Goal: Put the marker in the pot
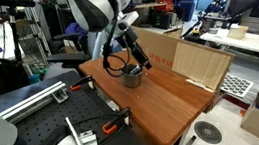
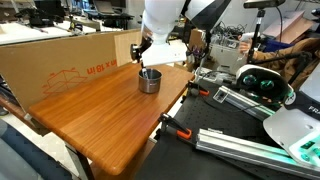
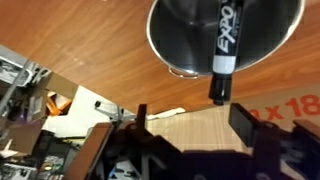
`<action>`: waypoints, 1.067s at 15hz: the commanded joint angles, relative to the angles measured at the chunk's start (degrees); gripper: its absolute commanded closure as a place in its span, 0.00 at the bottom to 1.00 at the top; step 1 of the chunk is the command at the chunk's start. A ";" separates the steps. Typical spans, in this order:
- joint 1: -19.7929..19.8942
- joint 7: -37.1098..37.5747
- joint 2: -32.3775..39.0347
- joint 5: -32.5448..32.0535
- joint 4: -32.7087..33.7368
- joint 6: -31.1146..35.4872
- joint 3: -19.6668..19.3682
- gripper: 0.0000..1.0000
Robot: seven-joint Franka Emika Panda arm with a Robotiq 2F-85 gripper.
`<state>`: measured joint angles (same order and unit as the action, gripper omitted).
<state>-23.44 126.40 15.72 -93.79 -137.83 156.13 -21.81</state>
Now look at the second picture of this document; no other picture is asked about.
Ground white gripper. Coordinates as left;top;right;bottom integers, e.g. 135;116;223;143
141;42;188;78

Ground white VR controller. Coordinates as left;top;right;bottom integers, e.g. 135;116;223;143
237;31;263;44

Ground white Franka robot base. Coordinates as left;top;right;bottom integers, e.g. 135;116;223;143
262;63;320;172

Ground small stainless steel pot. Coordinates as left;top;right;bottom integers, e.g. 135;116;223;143
137;68;163;95

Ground operator hand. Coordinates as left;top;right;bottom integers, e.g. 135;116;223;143
238;38;254;54

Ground slanted metal pole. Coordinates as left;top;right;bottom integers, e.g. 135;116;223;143
195;41;211;83

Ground background laptop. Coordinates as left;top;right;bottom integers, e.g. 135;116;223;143
92;0;116;15

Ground large printed cardboard box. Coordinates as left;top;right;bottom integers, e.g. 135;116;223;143
0;28;144;113

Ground black perforated breadboard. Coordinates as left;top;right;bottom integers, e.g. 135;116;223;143
134;78;320;180

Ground white background table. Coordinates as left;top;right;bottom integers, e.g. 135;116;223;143
0;21;103;46

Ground grey table leg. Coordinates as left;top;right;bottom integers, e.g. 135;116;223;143
64;143;96;180

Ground white VR headset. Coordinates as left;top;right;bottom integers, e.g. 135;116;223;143
235;64;295;105

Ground brown jacket sleeve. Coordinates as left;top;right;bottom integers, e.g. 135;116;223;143
251;36;320;88

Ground flat cardboard sheets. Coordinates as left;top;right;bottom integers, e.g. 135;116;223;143
262;9;315;40

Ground blue grey padded chair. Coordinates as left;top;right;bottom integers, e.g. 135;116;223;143
0;119;73;180

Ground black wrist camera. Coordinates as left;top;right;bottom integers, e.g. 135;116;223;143
129;42;145;64

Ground orange handled black clamp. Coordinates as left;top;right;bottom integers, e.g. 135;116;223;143
157;112;194;141
185;80;211;98

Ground grey bin with cables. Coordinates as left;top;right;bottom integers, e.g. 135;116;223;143
209;31;249;73

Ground short aluminium rail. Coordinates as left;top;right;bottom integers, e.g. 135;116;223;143
212;85;278;122

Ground black camera on stand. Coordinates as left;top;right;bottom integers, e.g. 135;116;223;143
242;0;288;65

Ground long aluminium rail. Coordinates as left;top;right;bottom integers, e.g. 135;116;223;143
194;128;320;180

